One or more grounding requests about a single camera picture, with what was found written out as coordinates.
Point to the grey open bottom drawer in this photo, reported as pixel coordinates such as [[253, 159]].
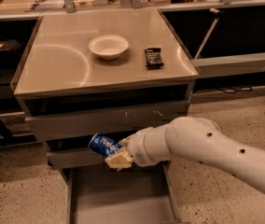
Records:
[[99, 195]]

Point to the grey middle drawer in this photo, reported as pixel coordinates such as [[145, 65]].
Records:
[[77, 157]]

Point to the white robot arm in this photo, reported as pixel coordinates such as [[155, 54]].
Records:
[[193, 139]]

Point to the grey top drawer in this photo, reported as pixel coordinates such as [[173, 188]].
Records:
[[106, 120]]

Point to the grey low shelf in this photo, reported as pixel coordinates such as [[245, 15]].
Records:
[[230, 65]]

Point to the black bag on shelf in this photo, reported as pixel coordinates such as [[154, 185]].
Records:
[[10, 53]]

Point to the white paper bowl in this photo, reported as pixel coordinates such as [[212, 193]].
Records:
[[108, 47]]

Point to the blue pepsi can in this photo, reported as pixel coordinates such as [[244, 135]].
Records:
[[103, 145]]

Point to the grey drawer cabinet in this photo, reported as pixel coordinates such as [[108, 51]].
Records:
[[61, 75]]

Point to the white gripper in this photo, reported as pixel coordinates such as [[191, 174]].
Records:
[[137, 148]]

